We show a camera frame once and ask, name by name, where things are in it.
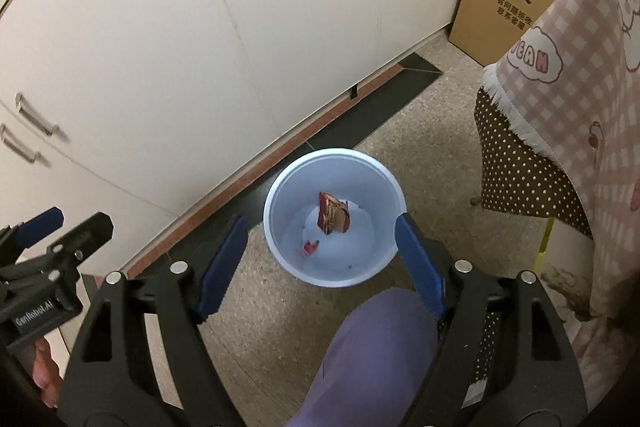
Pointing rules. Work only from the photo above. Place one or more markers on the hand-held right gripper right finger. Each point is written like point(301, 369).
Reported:
point(417, 262)

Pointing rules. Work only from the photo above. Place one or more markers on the brown polka dot cloth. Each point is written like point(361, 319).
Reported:
point(520, 167)

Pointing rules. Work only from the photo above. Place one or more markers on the person's leg in purple trousers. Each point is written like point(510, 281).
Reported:
point(370, 357)

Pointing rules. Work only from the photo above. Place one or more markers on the yellow strip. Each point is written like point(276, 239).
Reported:
point(544, 247)

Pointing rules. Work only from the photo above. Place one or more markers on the crumpled brown red wrapper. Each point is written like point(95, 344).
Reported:
point(334, 214)

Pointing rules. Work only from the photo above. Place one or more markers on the pink checked tablecloth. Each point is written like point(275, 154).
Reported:
point(585, 82)

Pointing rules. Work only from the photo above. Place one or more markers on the light blue plastic bin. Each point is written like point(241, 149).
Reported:
point(335, 257)

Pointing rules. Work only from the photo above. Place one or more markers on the small red scrap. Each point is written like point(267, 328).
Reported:
point(310, 247)

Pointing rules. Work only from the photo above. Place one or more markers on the person's left hand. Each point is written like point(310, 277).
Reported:
point(47, 377)

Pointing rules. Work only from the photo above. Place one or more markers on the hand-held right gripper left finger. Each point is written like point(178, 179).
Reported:
point(225, 257)

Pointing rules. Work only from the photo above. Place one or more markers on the white cabinet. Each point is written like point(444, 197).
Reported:
point(175, 32)

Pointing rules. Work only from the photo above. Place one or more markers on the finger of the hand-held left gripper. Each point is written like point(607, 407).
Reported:
point(90, 229)
point(42, 221)

